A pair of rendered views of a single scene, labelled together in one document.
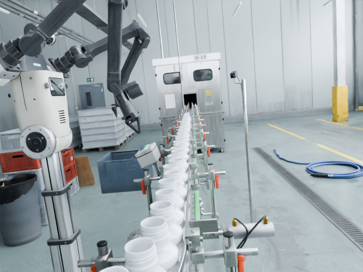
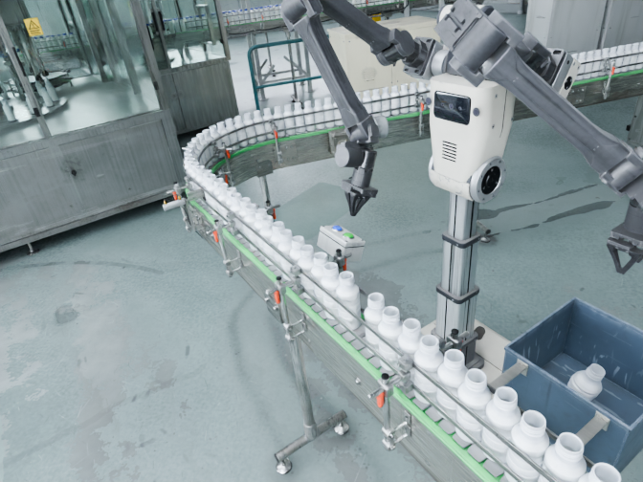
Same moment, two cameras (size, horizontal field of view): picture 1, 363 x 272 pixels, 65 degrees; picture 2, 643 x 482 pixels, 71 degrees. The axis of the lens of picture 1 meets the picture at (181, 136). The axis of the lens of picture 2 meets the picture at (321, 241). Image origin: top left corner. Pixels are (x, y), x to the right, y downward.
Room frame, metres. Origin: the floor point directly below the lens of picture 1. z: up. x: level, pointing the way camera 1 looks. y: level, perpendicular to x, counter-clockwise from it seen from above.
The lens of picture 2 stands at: (2.25, -0.57, 1.85)
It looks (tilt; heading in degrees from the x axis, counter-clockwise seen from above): 32 degrees down; 147
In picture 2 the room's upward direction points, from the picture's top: 7 degrees counter-clockwise
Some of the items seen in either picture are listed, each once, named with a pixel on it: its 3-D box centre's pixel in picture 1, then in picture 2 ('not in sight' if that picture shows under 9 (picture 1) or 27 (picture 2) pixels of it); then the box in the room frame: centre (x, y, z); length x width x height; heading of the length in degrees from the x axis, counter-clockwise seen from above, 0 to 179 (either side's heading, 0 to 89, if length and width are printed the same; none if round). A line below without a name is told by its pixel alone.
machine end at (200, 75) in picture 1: (190, 105); not in sight; (6.77, -0.30, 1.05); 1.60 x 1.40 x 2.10; 177
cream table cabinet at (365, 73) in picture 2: not in sight; (384, 79); (-1.75, 3.21, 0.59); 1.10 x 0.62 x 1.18; 69
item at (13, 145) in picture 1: (27, 137); not in sight; (3.37, 1.84, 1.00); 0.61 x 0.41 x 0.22; 4
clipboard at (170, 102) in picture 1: (170, 100); not in sight; (6.02, 0.16, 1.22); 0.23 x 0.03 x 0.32; 87
